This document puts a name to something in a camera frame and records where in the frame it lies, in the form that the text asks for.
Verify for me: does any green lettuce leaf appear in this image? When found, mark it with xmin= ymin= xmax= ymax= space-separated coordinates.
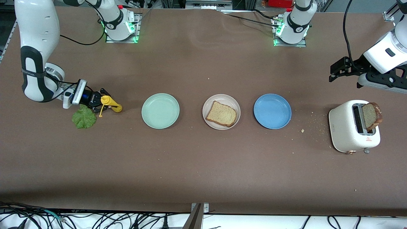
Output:
xmin=72 ymin=104 xmax=97 ymax=129

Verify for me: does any yellow mustard squeeze bottle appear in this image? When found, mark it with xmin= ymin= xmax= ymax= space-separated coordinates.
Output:
xmin=99 ymin=95 xmax=123 ymax=117

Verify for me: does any dark crust bread slice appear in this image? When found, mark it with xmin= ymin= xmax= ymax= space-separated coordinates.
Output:
xmin=362 ymin=102 xmax=383 ymax=130

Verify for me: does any light crust bread slice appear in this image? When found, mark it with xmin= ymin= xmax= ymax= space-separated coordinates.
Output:
xmin=205 ymin=101 xmax=237 ymax=128

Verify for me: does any pale green plate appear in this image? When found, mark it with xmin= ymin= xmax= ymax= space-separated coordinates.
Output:
xmin=141 ymin=93 xmax=180 ymax=129

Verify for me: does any blue plate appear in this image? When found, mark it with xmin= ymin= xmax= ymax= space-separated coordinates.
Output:
xmin=253 ymin=94 xmax=292 ymax=129

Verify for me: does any beige plate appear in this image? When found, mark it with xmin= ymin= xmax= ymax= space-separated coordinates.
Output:
xmin=203 ymin=94 xmax=241 ymax=130

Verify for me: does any white toaster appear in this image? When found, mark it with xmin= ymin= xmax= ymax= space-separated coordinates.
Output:
xmin=328 ymin=100 xmax=381 ymax=155

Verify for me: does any red box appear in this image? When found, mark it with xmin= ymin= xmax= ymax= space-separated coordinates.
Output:
xmin=268 ymin=0 xmax=294 ymax=8

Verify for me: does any grey aluminium beam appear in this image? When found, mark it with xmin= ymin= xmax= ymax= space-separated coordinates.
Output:
xmin=183 ymin=204 xmax=203 ymax=229

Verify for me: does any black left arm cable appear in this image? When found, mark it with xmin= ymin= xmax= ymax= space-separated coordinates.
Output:
xmin=342 ymin=0 xmax=354 ymax=66

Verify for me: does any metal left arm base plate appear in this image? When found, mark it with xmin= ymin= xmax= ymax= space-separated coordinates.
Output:
xmin=273 ymin=17 xmax=307 ymax=47

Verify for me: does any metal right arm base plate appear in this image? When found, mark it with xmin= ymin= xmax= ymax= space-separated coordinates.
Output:
xmin=106 ymin=13 xmax=141 ymax=43

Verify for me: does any black base power cable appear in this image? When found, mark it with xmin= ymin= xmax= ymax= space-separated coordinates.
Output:
xmin=219 ymin=9 xmax=282 ymax=28

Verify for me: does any teal floor cable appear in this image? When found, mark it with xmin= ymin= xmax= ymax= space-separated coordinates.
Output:
xmin=44 ymin=209 xmax=66 ymax=222

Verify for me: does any silver aluminium frame rail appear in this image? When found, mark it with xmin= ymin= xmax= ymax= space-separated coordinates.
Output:
xmin=186 ymin=0 xmax=232 ymax=10

